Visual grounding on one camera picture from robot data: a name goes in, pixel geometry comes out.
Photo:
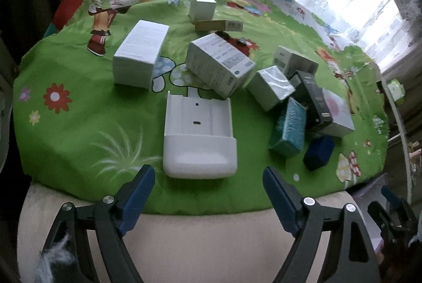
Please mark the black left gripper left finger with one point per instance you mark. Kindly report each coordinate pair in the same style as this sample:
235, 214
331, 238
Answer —
67, 256

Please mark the teal patterned box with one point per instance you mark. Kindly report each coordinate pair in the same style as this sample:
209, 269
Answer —
288, 135

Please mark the grey barcode box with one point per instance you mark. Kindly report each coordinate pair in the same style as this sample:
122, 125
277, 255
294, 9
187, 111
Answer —
289, 61

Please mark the brown flat carton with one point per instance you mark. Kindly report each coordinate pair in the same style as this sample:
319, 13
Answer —
219, 25

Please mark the shiny silver white box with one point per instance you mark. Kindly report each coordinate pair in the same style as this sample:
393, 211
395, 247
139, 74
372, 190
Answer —
270, 87

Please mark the white plastic holder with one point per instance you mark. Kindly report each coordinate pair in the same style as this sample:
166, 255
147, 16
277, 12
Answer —
198, 138

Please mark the small white cube box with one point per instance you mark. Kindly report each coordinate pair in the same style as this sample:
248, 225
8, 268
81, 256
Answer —
202, 10

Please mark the small green white object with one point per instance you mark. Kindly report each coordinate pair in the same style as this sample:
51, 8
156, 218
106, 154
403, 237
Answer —
397, 91

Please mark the white printed medicine box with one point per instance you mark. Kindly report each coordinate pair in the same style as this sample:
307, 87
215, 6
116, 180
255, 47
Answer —
220, 65

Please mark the white pink box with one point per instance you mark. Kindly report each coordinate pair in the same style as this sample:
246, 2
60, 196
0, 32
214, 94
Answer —
342, 123

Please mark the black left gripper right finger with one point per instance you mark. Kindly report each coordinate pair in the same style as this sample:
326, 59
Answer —
349, 256

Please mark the black Dormi box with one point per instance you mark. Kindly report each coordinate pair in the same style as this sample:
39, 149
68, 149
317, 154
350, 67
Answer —
311, 97

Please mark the dark blue small box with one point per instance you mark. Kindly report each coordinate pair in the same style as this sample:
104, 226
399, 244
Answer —
319, 152

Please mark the tall white box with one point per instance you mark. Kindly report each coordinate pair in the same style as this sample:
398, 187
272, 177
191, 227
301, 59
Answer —
134, 61

